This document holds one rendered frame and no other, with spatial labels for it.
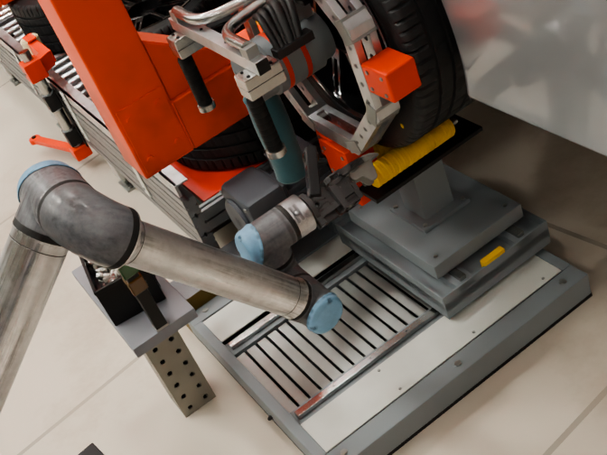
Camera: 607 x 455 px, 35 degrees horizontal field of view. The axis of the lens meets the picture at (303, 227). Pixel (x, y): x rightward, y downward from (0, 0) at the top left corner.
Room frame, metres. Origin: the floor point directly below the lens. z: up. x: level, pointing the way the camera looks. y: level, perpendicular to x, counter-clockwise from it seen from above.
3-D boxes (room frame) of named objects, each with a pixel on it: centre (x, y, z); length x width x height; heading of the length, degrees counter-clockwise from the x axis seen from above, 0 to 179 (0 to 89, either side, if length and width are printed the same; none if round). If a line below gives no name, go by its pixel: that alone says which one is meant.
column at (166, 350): (1.96, 0.47, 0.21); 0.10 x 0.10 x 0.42; 19
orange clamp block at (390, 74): (1.69, -0.29, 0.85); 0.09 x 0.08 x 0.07; 19
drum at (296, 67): (1.97, -0.11, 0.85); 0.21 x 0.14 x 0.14; 109
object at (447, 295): (2.05, -0.34, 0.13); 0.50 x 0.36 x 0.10; 19
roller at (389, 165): (1.91, -0.31, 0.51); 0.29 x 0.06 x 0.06; 109
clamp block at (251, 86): (1.76, -0.04, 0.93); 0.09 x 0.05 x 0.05; 109
